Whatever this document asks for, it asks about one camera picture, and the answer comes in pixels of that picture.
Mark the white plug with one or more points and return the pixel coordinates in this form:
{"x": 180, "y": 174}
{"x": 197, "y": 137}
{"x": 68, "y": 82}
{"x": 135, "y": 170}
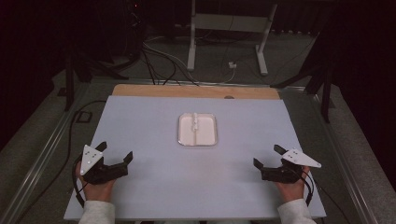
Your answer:
{"x": 232, "y": 65}

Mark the thin white skewer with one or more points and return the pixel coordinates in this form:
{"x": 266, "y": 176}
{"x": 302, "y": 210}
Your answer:
{"x": 195, "y": 137}

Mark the black tripod stand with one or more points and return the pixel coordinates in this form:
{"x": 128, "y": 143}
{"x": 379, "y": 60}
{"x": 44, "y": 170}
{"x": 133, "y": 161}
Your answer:
{"x": 70, "y": 81}
{"x": 325, "y": 93}

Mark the person's right hand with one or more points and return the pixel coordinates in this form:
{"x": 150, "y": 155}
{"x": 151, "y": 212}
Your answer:
{"x": 292, "y": 190}

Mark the black floor outlet box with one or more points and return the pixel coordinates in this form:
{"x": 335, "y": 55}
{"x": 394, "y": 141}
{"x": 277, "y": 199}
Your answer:
{"x": 84, "y": 117}

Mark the pale blue table board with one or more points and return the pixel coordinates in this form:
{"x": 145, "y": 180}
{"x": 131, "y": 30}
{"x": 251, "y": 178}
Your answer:
{"x": 149, "y": 183}

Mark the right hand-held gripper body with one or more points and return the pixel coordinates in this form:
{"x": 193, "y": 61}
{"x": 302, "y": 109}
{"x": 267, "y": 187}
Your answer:
{"x": 281, "y": 174}

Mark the white square tray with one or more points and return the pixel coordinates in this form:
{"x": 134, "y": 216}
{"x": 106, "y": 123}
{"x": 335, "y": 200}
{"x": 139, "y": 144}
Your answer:
{"x": 205, "y": 132}

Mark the dark equipment rack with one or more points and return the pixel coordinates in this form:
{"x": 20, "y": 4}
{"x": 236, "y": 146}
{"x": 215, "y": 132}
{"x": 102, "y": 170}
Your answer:
{"x": 124, "y": 28}

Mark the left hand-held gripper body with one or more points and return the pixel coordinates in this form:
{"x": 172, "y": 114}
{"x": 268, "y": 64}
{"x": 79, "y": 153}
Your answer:
{"x": 93, "y": 169}

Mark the white metal stand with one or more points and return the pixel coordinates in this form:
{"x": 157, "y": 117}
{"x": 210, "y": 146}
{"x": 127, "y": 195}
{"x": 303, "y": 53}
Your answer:
{"x": 229, "y": 23}

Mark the person's left hand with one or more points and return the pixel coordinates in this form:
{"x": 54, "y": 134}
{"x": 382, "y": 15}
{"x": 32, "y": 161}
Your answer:
{"x": 98, "y": 191}

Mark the white food lumps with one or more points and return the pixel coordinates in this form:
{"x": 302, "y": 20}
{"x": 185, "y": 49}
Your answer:
{"x": 195, "y": 121}

